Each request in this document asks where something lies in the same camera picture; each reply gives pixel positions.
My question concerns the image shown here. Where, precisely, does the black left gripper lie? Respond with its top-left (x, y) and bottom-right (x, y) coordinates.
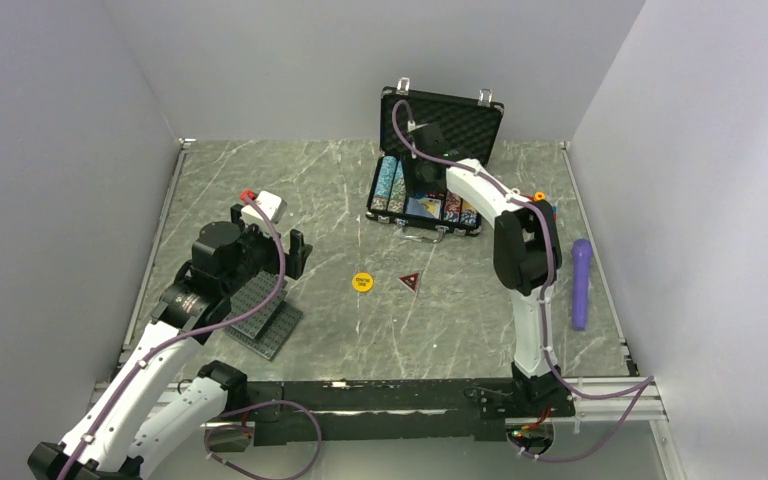
top-left (222, 205), bottom-right (311, 295)

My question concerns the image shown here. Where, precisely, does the black poker chip case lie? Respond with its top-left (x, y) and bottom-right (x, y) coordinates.
top-left (365, 77), bottom-right (504, 243)

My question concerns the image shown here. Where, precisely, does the yellow big blind button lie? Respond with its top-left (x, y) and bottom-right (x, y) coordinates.
top-left (351, 272), bottom-right (374, 293)

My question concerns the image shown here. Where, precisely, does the black triangular all-in marker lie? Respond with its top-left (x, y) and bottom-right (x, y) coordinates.
top-left (398, 271), bottom-right (422, 295)

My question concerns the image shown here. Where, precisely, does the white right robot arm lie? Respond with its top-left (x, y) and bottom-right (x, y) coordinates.
top-left (394, 126), bottom-right (575, 417)

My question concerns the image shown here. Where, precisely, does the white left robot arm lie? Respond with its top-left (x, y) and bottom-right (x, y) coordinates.
top-left (27, 200), bottom-right (313, 479)

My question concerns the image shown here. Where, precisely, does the green and grey chip stack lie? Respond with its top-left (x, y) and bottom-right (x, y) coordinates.
top-left (386, 161), bottom-right (408, 214)

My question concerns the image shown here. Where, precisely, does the purple red blue chip stack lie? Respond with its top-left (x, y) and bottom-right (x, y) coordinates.
top-left (442, 192), bottom-right (462, 223)

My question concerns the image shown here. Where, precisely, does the blue and grey chip stack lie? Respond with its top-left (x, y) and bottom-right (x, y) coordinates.
top-left (370, 156), bottom-right (398, 210)

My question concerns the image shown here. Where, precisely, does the large dark grey baseplate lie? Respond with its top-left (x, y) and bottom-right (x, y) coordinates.
top-left (225, 272), bottom-right (287, 340)

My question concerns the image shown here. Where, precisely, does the yellow and blue chip stack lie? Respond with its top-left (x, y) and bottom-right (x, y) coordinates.
top-left (460, 200), bottom-right (479, 228)

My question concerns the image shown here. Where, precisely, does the lower dark grey baseplate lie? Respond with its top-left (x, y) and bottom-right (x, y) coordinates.
top-left (225, 302), bottom-right (303, 361)

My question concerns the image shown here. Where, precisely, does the colourful toy brick figure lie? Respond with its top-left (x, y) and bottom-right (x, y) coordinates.
top-left (529, 191), bottom-right (557, 219)

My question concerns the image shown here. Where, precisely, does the purple toy microphone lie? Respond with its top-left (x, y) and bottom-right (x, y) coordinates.
top-left (571, 238), bottom-right (593, 331)

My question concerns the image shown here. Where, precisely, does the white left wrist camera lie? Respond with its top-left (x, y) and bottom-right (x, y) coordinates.
top-left (239, 190), bottom-right (287, 231)

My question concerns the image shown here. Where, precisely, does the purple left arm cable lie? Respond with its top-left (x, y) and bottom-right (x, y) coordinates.
top-left (52, 195), bottom-right (322, 480)

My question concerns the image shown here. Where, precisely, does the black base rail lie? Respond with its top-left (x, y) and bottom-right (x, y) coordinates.
top-left (82, 377), bottom-right (667, 446)

